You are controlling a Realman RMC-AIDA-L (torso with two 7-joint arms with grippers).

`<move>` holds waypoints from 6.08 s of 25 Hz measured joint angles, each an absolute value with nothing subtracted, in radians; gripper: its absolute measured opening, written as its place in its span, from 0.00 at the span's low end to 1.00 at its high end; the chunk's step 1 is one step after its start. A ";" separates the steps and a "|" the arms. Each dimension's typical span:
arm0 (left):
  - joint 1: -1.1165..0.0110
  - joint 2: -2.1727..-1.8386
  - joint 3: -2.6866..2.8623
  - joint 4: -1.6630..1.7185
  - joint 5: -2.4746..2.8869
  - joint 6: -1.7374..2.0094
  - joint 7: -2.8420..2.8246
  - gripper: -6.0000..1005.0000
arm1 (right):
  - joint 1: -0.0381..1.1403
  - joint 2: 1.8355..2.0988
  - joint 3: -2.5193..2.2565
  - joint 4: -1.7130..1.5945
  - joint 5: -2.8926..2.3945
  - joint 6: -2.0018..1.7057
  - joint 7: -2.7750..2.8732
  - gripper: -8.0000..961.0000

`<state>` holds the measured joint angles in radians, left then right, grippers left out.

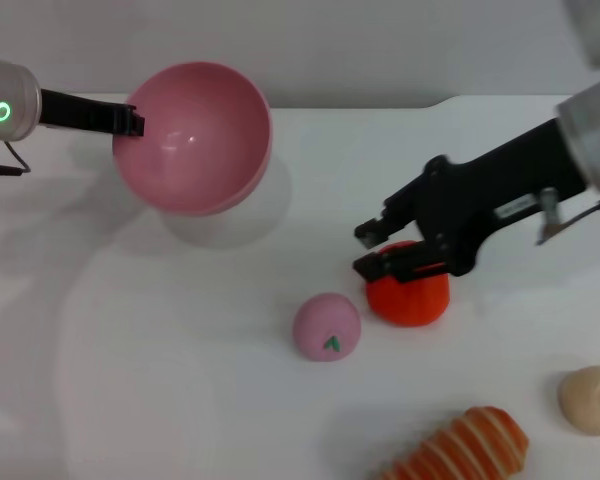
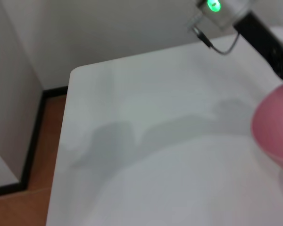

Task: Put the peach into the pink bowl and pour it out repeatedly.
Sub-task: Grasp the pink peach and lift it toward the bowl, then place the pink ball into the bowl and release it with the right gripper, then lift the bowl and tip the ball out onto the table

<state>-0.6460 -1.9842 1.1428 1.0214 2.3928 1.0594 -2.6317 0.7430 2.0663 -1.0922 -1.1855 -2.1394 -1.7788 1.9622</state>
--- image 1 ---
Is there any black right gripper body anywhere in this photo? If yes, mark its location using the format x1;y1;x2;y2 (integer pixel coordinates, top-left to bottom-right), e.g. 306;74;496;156
382;117;589;277

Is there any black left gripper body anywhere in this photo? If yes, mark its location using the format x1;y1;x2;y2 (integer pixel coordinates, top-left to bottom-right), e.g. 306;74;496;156
38;88;131;136

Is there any pink plastic bowl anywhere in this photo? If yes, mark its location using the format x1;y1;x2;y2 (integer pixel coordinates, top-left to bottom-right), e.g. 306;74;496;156
112;61;273;217

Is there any pink toy peach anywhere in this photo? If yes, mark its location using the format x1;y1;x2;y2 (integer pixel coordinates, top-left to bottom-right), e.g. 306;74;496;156
292;292;362;363

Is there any orange red toy fruit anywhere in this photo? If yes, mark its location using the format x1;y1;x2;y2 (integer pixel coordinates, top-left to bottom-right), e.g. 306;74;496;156
364;240;451;328

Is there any orange striped toy bread loaf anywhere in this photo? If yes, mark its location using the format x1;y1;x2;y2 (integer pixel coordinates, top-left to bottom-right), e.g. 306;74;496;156
374;405;530;480

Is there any beige toy bun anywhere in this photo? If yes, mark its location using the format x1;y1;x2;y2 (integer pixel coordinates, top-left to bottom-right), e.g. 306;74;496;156
558;365;600;436

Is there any right arm cable with plug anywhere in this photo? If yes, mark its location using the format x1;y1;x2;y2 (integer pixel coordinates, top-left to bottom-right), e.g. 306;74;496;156
535;186;600;247

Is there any arm cable with plug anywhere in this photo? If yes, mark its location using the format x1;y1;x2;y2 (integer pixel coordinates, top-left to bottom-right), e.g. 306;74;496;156
0;141;33;178
535;186;600;247

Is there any left arm cable with plug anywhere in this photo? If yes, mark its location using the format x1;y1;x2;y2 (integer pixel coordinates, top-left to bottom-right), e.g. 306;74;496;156
0;141;33;178

